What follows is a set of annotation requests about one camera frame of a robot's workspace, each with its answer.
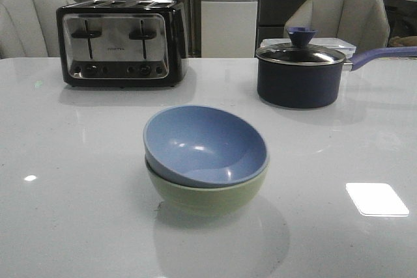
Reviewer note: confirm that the glass pot lid blue knob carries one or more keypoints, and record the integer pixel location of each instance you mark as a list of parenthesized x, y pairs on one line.
[(299, 51)]

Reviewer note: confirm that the white refrigerator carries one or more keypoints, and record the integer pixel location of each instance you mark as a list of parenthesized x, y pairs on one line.
[(228, 28)]

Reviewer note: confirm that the green bowl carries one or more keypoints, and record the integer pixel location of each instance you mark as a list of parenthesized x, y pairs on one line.
[(207, 202)]

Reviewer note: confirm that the black and chrome toaster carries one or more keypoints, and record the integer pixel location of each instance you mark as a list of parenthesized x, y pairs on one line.
[(123, 43)]

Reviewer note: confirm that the clear plastic container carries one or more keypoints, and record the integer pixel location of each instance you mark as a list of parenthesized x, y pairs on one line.
[(331, 43)]

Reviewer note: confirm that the dark blue saucepan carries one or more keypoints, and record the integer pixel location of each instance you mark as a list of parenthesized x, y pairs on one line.
[(306, 87)]

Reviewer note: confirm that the grey armchair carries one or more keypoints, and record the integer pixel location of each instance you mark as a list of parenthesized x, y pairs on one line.
[(29, 28), (362, 23)]

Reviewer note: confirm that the left grey armchair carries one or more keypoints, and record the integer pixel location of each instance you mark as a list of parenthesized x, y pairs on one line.
[(29, 28)]

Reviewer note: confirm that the blue bowl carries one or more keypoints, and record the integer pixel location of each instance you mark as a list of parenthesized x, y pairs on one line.
[(203, 147)]

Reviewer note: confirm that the right grey armchair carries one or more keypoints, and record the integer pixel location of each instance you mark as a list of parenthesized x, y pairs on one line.
[(362, 23)]

